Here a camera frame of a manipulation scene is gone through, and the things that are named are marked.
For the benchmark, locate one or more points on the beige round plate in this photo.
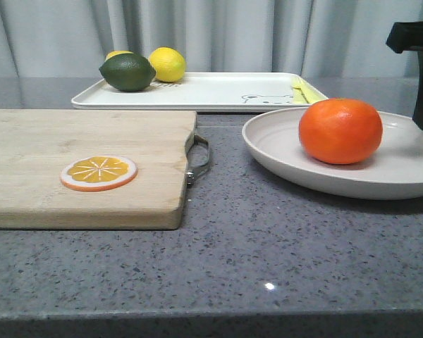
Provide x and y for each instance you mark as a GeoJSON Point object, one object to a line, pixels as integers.
{"type": "Point", "coordinates": [393, 172]}

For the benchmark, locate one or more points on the orange mandarin fruit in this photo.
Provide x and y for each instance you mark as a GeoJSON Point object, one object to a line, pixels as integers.
{"type": "Point", "coordinates": [340, 131]}

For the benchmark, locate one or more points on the white bear tray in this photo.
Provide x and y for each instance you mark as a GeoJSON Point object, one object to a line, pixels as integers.
{"type": "Point", "coordinates": [201, 92]}

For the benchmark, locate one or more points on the yellow plastic fork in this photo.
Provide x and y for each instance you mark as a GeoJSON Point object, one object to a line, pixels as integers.
{"type": "Point", "coordinates": [304, 92]}

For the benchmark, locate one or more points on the yellow lemon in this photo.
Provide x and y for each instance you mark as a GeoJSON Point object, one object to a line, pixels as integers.
{"type": "Point", "coordinates": [116, 53]}
{"type": "Point", "coordinates": [169, 64]}

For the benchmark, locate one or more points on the green lime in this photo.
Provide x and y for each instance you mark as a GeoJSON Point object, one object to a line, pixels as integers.
{"type": "Point", "coordinates": [128, 72]}

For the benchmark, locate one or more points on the orange slice toy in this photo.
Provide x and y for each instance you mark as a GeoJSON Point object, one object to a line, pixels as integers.
{"type": "Point", "coordinates": [98, 173]}

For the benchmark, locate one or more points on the wooden cutting board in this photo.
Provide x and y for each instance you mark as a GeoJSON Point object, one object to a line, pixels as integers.
{"type": "Point", "coordinates": [37, 144]}

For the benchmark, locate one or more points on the grey curtain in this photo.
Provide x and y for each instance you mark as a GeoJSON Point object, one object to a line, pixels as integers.
{"type": "Point", "coordinates": [308, 38]}

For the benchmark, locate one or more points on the metal cutting board handle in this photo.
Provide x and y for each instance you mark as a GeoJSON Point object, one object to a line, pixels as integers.
{"type": "Point", "coordinates": [199, 159]}

